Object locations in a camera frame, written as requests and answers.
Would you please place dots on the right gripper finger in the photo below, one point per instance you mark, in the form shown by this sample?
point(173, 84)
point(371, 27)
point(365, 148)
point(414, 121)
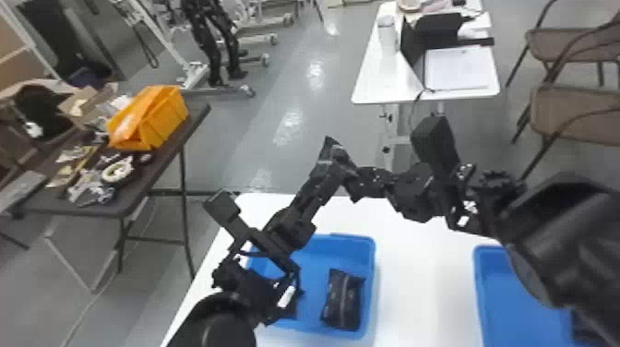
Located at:
point(373, 183)

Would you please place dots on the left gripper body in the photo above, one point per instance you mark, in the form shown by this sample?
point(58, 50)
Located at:
point(300, 213)

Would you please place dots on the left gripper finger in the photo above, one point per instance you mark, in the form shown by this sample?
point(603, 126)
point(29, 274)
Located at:
point(339, 157)

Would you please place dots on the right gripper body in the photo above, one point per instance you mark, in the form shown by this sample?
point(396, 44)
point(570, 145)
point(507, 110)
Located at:
point(419, 194)

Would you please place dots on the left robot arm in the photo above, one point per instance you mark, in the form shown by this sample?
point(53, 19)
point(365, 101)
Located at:
point(218, 325)

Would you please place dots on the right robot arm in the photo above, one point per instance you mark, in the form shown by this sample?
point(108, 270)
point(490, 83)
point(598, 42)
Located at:
point(571, 242)

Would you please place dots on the blue tray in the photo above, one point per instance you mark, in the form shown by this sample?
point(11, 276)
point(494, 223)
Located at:
point(339, 257)
point(504, 300)

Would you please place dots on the white side table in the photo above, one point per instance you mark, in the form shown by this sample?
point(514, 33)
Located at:
point(382, 77)

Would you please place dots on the black part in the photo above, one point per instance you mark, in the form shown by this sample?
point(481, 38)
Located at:
point(343, 300)

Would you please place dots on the white paper sheet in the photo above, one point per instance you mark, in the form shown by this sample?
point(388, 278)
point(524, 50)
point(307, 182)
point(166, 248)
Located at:
point(457, 68)

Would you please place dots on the white cup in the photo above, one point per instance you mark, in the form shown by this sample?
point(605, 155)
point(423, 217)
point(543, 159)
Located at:
point(387, 34)

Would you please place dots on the black box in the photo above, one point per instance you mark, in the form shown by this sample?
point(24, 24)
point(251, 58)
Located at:
point(426, 34)

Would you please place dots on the dark side table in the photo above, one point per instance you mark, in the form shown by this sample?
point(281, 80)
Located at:
point(140, 184)

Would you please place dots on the brown folding chair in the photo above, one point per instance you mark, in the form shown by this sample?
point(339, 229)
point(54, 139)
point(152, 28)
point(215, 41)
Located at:
point(562, 43)
point(576, 111)

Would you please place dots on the orange crate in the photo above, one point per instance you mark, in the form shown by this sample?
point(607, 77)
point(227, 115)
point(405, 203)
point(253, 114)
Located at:
point(145, 116)

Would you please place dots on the white tape roll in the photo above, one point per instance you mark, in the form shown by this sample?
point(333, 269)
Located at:
point(117, 171)

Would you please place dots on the cardboard box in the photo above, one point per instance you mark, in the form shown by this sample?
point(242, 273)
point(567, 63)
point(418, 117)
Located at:
point(72, 97)

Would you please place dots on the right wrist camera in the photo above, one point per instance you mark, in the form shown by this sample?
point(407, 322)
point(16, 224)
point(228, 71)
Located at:
point(433, 143)

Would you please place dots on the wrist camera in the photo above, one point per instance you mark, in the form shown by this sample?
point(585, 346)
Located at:
point(221, 208)
point(433, 143)

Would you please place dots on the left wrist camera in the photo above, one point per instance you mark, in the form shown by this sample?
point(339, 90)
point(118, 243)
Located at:
point(221, 208)

